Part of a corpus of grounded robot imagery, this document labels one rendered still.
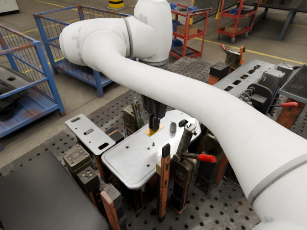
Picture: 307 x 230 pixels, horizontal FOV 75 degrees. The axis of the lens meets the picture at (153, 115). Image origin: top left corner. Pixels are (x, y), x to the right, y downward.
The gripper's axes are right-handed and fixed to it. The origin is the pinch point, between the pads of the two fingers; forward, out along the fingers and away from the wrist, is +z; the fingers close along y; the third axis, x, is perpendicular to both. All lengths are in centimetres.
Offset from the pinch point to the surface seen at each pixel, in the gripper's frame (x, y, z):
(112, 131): -6.6, -21.0, 15.1
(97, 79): 74, -181, 83
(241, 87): 70, 5, 13
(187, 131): -1.8, 16.6, -7.6
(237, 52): 103, -17, 7
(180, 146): -1.8, 14.7, 0.8
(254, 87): 44.2, 18.5, -3.7
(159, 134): 6.2, -2.9, 13.2
